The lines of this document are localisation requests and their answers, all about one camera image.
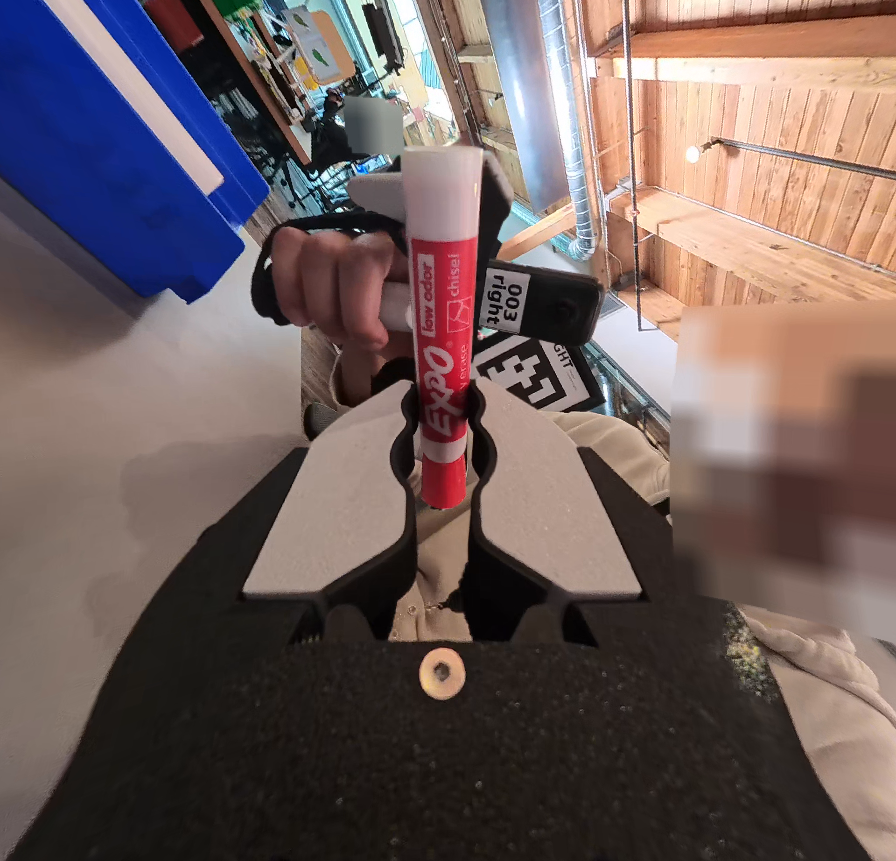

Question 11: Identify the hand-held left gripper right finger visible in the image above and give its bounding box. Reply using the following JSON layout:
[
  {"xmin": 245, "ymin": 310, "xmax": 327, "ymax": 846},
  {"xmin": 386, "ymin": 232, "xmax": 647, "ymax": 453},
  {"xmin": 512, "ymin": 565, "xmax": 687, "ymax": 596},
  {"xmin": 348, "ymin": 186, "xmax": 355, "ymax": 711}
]
[{"xmin": 468, "ymin": 379, "xmax": 644, "ymax": 604}]

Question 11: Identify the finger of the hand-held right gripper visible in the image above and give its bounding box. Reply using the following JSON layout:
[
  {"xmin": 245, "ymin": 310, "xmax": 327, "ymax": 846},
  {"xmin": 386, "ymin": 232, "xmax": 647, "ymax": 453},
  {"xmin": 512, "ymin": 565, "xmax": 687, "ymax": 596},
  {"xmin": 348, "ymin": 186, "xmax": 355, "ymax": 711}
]
[
  {"xmin": 478, "ymin": 148, "xmax": 514, "ymax": 263},
  {"xmin": 346, "ymin": 169, "xmax": 408, "ymax": 237}
]

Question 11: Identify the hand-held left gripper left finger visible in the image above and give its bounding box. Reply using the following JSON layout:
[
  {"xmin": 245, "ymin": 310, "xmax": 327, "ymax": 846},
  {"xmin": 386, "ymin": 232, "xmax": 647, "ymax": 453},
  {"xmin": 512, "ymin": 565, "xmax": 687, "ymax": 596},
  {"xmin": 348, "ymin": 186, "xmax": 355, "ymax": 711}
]
[{"xmin": 240, "ymin": 379, "xmax": 422, "ymax": 604}]

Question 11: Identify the red whiteboard marker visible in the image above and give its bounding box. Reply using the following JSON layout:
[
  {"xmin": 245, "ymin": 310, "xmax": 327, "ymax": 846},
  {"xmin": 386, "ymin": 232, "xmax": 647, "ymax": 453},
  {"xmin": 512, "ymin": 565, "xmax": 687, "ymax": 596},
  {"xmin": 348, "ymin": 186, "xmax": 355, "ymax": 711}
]
[{"xmin": 400, "ymin": 145, "xmax": 486, "ymax": 510}]

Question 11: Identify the blue plastic storage bin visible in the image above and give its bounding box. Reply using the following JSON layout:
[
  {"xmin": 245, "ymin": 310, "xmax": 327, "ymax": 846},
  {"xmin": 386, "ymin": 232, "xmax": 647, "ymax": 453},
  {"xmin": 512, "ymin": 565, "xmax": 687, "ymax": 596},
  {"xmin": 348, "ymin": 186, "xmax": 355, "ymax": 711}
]
[{"xmin": 0, "ymin": 0, "xmax": 272, "ymax": 306}]

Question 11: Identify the person's right forearm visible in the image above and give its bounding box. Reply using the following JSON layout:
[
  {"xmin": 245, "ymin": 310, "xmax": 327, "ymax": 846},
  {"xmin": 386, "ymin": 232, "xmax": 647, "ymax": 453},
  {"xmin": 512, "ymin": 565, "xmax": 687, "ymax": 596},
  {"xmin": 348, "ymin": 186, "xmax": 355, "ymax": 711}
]
[{"xmin": 301, "ymin": 343, "xmax": 421, "ymax": 449}]

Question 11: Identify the person's right hand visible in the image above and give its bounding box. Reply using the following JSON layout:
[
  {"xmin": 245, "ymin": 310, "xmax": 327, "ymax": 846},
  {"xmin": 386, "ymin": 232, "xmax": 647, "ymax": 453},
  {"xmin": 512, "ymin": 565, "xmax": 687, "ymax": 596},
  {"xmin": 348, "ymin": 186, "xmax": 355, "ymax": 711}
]
[{"xmin": 268, "ymin": 226, "xmax": 413, "ymax": 348}]

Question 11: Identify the framed marker poster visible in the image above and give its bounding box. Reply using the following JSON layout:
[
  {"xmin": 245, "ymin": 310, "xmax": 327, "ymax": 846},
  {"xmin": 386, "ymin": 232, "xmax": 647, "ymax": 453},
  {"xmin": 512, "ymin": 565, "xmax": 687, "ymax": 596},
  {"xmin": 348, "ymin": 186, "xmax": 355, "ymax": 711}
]
[{"xmin": 471, "ymin": 332, "xmax": 608, "ymax": 415}]

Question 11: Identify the easel board with leaf prints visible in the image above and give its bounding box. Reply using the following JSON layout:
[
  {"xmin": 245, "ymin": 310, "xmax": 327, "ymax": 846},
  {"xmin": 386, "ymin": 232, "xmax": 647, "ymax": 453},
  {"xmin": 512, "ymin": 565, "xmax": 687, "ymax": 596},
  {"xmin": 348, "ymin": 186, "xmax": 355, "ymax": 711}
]
[{"xmin": 282, "ymin": 7, "xmax": 359, "ymax": 86}]

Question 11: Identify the black monitor on stand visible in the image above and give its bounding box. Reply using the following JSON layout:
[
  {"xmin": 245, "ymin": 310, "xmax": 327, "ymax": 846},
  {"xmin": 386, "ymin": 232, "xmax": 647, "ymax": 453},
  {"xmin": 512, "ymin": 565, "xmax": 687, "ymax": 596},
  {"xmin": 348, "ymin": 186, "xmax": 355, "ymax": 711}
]
[{"xmin": 360, "ymin": 0, "xmax": 408, "ymax": 79}]

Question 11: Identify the person's cream sweater torso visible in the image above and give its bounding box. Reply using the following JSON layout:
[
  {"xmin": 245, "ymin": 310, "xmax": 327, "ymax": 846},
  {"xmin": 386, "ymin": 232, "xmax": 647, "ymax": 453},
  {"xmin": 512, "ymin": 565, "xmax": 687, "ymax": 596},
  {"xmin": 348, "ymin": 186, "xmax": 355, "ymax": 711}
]
[{"xmin": 388, "ymin": 409, "xmax": 896, "ymax": 861}]

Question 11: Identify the large metal duct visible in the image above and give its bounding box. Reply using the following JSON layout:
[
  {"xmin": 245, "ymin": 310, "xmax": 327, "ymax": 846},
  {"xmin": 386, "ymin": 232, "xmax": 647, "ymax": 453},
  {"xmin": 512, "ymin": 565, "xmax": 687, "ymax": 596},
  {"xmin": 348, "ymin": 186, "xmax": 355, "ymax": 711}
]
[{"xmin": 471, "ymin": 0, "xmax": 573, "ymax": 215}]

